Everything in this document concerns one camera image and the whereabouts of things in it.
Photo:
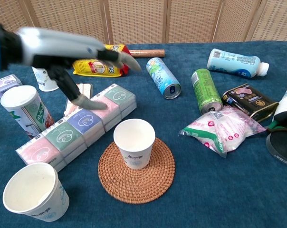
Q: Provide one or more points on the yellow Lipo biscuit bag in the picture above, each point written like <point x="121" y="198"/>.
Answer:
<point x="96" y="68"/>

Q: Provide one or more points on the round woven rattan coaster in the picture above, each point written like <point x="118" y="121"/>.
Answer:
<point x="136" y="183"/>

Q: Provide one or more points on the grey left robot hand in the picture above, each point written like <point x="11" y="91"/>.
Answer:
<point x="53" y="46"/>

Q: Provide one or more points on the light blue bottle white cap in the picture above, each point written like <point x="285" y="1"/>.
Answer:
<point x="233" y="63"/>

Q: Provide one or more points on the pink striped wafer packet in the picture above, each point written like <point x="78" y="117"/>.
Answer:
<point x="87" y="88"/>

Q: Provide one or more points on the white paper cup floral print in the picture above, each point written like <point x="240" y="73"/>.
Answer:
<point x="44" y="82"/>

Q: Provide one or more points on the clear box with purple pack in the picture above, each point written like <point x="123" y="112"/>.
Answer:
<point x="4" y="83"/>

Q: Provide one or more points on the long pastel tissue multipack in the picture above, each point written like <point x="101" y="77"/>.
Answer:
<point x="84" y="126"/>

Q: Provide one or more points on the pink white plastic snack bag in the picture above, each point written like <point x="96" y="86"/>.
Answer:
<point x="222" y="130"/>

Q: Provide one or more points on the white paper cup blue print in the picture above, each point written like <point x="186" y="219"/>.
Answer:
<point x="29" y="187"/>

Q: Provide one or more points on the black luncheon meat tin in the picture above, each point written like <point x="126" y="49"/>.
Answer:
<point x="250" y="99"/>

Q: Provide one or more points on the plain white paper cup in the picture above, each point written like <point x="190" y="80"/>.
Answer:
<point x="134" y="140"/>

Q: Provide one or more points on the green drink can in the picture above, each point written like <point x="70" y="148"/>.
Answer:
<point x="205" y="90"/>

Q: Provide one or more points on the tall white lidded snack cup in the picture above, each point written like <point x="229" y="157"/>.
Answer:
<point x="27" y="109"/>

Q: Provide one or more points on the rattan folding screen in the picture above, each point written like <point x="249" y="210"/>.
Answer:
<point x="157" y="21"/>

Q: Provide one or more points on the light blue drink can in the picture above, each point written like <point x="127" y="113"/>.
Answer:
<point x="161" y="76"/>

